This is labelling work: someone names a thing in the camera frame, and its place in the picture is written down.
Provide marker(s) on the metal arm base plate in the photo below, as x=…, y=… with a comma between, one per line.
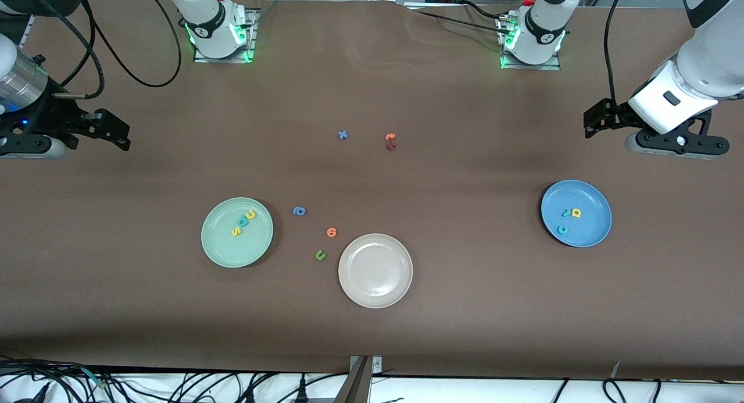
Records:
x=532, y=67
x=253, y=36

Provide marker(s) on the blue foam letter a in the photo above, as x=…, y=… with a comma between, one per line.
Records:
x=295, y=210

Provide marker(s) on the metal table bracket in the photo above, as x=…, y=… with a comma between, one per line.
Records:
x=360, y=385

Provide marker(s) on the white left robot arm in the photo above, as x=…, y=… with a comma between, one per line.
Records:
x=709, y=71

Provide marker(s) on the light green plate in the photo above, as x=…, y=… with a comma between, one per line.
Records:
x=232, y=249

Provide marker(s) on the black power plug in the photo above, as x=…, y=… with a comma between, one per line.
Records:
x=301, y=388

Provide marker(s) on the blue plate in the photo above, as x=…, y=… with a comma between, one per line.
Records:
x=587, y=228

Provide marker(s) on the white paper tag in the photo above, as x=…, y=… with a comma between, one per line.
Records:
x=616, y=368

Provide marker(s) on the aluminium frame rail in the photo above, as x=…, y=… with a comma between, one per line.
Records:
x=27, y=34

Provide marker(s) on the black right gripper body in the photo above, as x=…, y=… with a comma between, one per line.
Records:
x=51, y=117

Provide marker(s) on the beige plate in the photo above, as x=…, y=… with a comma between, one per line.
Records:
x=375, y=270

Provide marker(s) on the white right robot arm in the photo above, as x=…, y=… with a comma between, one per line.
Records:
x=209, y=25

